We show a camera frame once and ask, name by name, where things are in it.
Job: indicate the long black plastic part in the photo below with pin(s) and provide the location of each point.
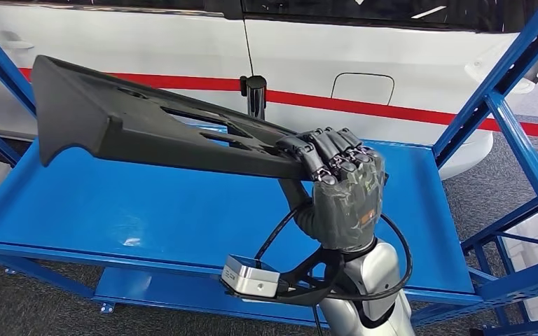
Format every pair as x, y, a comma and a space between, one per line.
88, 120

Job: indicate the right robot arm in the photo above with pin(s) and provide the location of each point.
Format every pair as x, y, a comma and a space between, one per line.
375, 273

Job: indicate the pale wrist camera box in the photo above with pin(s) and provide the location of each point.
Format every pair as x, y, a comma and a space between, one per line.
250, 278

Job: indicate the white car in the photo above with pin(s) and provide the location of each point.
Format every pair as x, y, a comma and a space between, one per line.
111, 42

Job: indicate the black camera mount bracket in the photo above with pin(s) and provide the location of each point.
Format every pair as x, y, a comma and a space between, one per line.
297, 292

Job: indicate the black stanchion post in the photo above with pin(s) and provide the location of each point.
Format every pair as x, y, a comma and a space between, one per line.
255, 99

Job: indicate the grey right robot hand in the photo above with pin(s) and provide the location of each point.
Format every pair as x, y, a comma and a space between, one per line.
348, 208

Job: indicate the red barrier belt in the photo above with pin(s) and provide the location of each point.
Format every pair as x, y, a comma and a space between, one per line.
343, 105
194, 83

